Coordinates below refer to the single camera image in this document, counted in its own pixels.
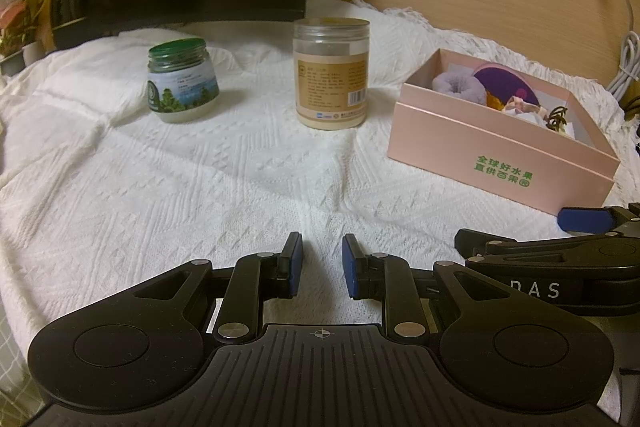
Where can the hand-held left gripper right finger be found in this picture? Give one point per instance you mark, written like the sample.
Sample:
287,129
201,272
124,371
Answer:
348,268

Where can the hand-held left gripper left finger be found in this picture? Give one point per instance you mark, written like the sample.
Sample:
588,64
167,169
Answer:
295,263

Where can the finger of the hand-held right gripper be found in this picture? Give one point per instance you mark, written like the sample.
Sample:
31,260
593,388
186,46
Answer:
585,218
480,241

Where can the pink cardboard box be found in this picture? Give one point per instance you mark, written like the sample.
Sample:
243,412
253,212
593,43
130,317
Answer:
500,157

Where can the brown hair clip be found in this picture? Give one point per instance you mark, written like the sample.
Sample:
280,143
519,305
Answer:
557,119

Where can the cream ribbon bow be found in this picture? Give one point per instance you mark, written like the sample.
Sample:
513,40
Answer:
522,109

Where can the lilac fluffy scrunchie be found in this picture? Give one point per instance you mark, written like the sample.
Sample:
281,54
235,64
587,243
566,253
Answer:
457,84

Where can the purple round puff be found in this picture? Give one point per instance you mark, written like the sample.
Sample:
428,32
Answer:
505,79

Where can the white knitted cloth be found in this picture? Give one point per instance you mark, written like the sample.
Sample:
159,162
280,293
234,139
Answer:
175,182

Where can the beige plastic jar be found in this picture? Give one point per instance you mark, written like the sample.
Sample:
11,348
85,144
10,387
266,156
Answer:
330,77

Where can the green lid glass jar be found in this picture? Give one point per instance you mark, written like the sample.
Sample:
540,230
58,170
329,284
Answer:
182,87

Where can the black mesh holder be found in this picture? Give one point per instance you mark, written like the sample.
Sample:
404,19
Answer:
70,12

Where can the potted plant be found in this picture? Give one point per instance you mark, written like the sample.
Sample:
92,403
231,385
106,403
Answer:
20,27

